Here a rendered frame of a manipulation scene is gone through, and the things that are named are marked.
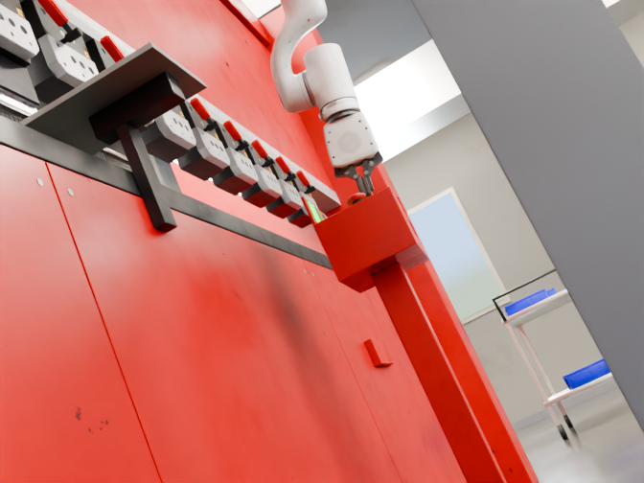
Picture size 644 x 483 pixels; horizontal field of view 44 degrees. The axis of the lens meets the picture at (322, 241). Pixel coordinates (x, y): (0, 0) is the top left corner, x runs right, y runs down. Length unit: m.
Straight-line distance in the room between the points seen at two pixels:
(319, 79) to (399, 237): 0.41
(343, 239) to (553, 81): 0.66
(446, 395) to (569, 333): 6.90
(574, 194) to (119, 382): 0.54
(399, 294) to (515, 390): 6.97
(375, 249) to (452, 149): 7.31
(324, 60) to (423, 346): 0.63
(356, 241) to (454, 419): 0.37
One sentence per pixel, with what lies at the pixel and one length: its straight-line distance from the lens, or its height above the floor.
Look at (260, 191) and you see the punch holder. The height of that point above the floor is 1.17.
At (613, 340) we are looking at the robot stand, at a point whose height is 0.36.
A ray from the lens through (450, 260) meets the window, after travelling 8.57.
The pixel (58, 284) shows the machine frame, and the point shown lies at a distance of 0.92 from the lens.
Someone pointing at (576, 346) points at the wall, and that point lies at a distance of 8.37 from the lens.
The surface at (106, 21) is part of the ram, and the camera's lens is 1.91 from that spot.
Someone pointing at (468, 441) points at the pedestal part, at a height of 0.31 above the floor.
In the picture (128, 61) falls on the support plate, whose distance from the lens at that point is 1.21.
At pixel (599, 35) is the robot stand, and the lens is 0.95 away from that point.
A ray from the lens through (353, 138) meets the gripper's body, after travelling 1.66.
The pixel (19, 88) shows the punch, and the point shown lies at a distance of 1.43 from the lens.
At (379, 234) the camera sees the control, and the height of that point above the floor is 0.71.
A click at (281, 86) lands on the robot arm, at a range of 1.72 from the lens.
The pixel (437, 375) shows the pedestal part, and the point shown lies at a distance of 1.51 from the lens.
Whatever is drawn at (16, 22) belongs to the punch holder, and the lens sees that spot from 1.48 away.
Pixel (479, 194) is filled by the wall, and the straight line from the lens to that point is 8.61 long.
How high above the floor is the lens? 0.35
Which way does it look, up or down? 15 degrees up
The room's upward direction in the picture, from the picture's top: 24 degrees counter-clockwise
